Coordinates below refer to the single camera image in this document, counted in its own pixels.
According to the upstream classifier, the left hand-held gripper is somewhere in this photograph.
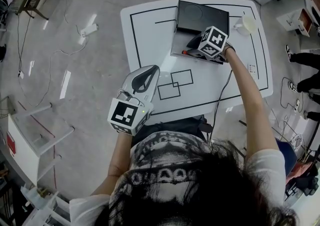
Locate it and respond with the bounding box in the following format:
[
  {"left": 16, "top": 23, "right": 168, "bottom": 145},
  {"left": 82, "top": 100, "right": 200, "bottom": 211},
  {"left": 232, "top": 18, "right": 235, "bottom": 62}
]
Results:
[{"left": 107, "top": 64, "right": 161, "bottom": 136}]

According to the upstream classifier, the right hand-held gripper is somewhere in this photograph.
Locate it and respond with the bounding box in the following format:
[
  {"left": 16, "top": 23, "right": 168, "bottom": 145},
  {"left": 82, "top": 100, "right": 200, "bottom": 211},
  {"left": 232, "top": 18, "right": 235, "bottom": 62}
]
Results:
[{"left": 186, "top": 26, "right": 229, "bottom": 65}]

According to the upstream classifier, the black box with lid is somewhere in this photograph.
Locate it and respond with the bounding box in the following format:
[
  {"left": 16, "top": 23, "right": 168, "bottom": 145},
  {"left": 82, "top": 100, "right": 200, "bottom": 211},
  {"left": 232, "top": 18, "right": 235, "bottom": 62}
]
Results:
[{"left": 169, "top": 0, "right": 230, "bottom": 65}]

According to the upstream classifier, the person's right forearm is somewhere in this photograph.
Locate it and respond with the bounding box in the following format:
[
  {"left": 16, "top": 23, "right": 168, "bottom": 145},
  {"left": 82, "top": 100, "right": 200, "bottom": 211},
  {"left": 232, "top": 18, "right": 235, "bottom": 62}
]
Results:
[{"left": 223, "top": 46, "right": 279, "bottom": 157}]

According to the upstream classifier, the person's left forearm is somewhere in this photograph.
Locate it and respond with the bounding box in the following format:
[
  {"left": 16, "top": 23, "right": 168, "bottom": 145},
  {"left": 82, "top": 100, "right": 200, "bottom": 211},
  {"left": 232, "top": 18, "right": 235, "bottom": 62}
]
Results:
[{"left": 89, "top": 132, "right": 134, "bottom": 195}]

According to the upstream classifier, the white cup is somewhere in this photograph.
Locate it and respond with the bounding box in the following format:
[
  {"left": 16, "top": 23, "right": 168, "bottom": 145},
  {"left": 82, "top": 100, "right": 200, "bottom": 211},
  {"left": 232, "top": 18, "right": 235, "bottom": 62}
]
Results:
[{"left": 233, "top": 14, "right": 259, "bottom": 36}]

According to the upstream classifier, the person's patterned shirt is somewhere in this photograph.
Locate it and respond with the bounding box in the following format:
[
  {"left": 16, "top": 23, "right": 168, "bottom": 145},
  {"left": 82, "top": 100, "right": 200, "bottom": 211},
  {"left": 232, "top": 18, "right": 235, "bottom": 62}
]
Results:
[{"left": 69, "top": 131, "right": 287, "bottom": 226}]

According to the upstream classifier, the white shelf rack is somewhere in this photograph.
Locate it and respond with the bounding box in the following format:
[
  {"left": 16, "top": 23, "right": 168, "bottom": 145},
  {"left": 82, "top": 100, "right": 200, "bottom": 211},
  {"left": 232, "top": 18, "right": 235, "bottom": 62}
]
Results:
[{"left": 6, "top": 101, "right": 76, "bottom": 185}]

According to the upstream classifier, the white power strip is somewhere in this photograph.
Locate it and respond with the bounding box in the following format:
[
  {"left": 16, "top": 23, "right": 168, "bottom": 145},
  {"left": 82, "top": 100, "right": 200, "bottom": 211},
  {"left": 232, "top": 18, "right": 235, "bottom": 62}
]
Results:
[{"left": 79, "top": 23, "right": 99, "bottom": 38}]

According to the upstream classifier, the white floor cable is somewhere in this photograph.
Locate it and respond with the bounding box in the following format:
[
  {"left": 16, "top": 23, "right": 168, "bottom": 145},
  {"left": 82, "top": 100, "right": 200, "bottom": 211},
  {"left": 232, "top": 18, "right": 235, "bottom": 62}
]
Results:
[{"left": 16, "top": 14, "right": 87, "bottom": 108}]

